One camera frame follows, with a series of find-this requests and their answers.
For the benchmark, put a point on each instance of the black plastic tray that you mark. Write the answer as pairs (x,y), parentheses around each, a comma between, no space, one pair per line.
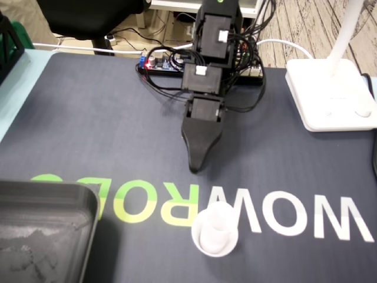
(35,236)

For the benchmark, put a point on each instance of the white shelf unit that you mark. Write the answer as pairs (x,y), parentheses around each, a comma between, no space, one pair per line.
(176,5)

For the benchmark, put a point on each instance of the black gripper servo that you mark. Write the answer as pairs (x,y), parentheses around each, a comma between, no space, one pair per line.
(204,108)

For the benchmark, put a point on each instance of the beige trouser leg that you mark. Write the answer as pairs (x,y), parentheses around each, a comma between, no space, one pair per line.
(29,14)

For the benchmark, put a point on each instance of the green plastic box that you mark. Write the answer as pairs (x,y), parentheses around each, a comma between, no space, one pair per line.
(25,36)

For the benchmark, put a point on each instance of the blue circuit board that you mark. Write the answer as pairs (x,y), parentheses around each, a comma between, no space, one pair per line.
(165,65)

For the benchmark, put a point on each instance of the white translucent plastic cylinder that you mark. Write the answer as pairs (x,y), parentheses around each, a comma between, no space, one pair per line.
(216,230)

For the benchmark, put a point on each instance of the white desk lamp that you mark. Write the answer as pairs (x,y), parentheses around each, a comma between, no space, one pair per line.
(324,88)

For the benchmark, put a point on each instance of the dark grey WOWROBO mat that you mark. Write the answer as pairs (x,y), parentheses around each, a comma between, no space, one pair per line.
(88,118)

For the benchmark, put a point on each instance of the black office chair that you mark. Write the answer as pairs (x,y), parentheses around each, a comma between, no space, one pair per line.
(88,14)

